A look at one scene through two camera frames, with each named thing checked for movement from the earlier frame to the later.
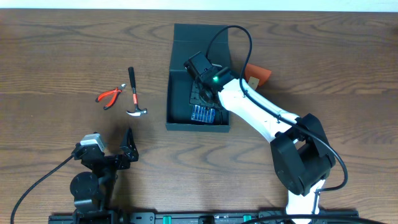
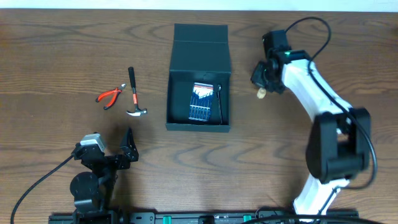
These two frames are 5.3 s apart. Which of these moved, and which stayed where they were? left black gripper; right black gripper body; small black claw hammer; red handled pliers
Moved: right black gripper body
Stayed: left black gripper; red handled pliers; small black claw hammer
